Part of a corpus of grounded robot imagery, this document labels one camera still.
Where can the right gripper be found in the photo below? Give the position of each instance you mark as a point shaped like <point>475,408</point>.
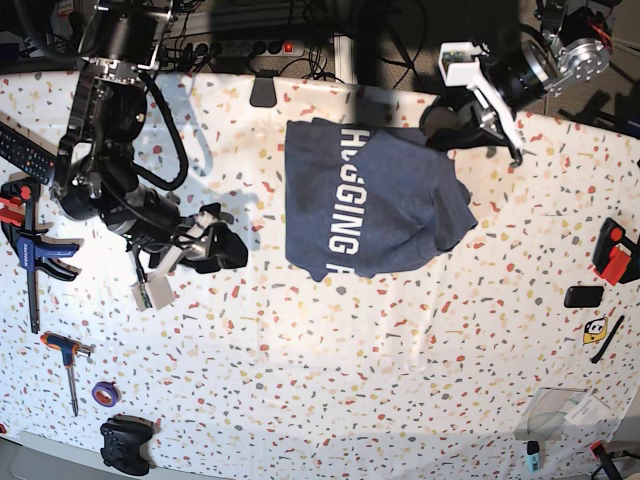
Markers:
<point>208,246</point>

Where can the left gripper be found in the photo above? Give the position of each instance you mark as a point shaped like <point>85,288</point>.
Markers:
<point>471,112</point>

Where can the blue grey T-shirt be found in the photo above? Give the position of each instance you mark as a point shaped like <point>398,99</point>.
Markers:
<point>367,201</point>

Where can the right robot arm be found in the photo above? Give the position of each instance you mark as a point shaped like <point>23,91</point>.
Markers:
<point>96,175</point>

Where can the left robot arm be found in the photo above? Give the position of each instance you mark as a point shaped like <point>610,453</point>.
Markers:
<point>572,45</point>

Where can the white table leg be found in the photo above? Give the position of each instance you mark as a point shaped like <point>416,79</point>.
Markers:
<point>344,59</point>

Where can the black table clip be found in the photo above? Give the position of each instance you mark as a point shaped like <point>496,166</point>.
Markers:
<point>263,94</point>

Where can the white power strip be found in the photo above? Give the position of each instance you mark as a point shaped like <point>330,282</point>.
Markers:
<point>242,48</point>

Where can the purple tape roll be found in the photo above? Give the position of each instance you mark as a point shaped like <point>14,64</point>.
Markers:
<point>106,394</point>

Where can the black TV remote control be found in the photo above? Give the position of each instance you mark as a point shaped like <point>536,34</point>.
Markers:
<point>27,156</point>

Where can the red black clamp right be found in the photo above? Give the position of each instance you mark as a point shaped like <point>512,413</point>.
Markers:
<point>616,256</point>

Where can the small black case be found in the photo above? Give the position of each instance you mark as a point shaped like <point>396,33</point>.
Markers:
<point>583,296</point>

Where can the black game controller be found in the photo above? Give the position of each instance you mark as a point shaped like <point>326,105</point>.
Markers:
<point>123,439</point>

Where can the yellow cartoon sticker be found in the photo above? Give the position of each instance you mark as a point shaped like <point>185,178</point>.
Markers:
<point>595,330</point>

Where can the black pen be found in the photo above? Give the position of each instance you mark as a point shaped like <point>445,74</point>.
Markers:
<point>600,354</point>

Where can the clear plastic bag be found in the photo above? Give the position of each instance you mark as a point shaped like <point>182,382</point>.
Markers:
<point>544,417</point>

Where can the white paper card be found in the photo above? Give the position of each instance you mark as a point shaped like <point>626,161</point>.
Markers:
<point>588,412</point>

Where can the light blue highlighter marker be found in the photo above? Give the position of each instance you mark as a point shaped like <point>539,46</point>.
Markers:
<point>533,459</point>

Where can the orange black tool bottom right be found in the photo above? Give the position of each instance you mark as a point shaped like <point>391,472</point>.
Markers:
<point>606,463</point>

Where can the orange blue T-handle screwdriver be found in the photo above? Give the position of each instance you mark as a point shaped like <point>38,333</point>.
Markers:
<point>70,350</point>

